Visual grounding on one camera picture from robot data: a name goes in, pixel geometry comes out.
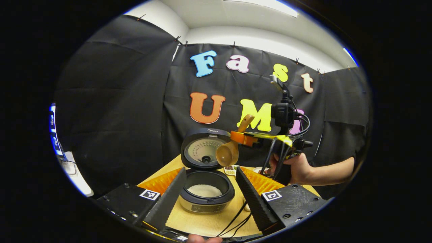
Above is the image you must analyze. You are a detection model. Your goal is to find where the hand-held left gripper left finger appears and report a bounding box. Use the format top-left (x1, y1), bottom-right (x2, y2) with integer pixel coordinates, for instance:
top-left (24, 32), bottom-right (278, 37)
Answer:
top-left (93, 167), bottom-right (187, 234)

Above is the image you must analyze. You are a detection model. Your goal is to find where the black cable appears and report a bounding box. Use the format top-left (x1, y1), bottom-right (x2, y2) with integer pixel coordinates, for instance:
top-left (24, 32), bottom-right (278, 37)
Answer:
top-left (215, 201), bottom-right (252, 238)

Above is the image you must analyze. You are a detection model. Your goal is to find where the black backdrop cloth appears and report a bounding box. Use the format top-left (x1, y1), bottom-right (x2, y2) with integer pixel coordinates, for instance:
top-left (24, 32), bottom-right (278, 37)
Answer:
top-left (54, 15), bottom-right (372, 199)

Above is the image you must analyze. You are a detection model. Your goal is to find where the white side table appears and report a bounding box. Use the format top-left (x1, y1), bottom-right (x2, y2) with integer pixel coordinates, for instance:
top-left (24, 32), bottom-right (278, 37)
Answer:
top-left (62, 151), bottom-right (94, 197)

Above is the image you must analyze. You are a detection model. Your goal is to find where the dark grey rice cooker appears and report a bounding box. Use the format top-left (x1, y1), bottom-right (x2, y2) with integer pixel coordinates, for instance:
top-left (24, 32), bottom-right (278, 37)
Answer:
top-left (179, 128), bottom-right (236, 214)

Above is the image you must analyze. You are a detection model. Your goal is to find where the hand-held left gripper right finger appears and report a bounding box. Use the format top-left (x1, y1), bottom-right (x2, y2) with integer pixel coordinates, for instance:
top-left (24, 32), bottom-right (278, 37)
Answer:
top-left (236, 166), bottom-right (329, 235)

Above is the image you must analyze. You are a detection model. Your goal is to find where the computer monitor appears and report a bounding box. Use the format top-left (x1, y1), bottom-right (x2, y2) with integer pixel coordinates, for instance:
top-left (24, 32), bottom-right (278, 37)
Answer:
top-left (49, 104), bottom-right (65, 156)

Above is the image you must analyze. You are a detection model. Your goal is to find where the wooden spoon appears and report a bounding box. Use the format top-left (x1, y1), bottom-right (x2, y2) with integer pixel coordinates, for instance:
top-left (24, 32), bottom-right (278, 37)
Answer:
top-left (216, 114), bottom-right (255, 167)

